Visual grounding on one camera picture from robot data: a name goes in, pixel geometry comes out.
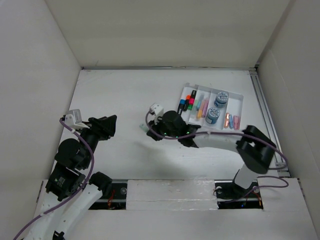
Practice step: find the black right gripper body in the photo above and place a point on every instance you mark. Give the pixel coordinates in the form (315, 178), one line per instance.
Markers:
(159, 128)

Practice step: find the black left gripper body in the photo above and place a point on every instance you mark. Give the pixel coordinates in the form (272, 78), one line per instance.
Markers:
(94, 132)

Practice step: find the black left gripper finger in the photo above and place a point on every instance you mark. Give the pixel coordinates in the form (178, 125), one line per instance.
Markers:
(108, 131)
(105, 121)

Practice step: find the green correction tape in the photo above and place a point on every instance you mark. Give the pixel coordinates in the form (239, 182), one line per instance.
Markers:
(144, 127)

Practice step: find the blue cap black highlighter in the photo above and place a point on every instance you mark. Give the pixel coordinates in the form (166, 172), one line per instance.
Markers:
(181, 106)

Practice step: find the green cap pastel highlighter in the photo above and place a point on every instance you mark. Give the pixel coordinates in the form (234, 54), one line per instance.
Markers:
(194, 109)

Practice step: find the green cap black highlighter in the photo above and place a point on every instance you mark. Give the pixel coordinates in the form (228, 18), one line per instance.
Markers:
(190, 107)

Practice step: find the orange cap black highlighter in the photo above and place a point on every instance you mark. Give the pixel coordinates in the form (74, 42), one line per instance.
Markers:
(187, 100)

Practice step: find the pink cap black highlighter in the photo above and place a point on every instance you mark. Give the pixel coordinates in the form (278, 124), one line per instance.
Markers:
(192, 97)

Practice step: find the yellow pastel highlighter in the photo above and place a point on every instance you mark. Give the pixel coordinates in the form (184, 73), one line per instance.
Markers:
(199, 113)

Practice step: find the blue cap pastel highlighter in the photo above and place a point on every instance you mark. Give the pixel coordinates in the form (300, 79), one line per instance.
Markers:
(201, 102)

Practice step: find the purple cap pastel highlighter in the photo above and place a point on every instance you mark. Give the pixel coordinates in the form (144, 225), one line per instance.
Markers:
(204, 111)

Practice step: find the orange correction tape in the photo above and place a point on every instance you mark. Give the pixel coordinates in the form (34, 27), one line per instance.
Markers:
(226, 120)

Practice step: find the blue correction tape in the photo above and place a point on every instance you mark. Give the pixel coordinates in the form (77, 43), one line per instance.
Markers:
(230, 122)

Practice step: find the pink correction tape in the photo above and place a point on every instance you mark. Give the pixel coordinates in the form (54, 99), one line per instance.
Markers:
(236, 122)

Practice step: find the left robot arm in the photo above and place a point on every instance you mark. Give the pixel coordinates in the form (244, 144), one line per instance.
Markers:
(72, 186)

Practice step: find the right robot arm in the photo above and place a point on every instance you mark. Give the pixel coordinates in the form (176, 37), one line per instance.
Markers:
(255, 149)

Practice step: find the white compartment organizer tray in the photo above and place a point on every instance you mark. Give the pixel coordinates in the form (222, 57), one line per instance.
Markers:
(234, 106)

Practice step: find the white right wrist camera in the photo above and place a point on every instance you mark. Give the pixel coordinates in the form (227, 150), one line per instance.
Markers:
(157, 111)

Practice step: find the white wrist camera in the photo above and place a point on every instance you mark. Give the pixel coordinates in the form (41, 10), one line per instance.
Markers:
(73, 119)
(157, 111)

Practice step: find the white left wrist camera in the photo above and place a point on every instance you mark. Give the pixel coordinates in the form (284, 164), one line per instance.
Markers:
(73, 119)

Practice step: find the aluminium frame rail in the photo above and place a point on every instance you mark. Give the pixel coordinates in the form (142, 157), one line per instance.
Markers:
(279, 161)

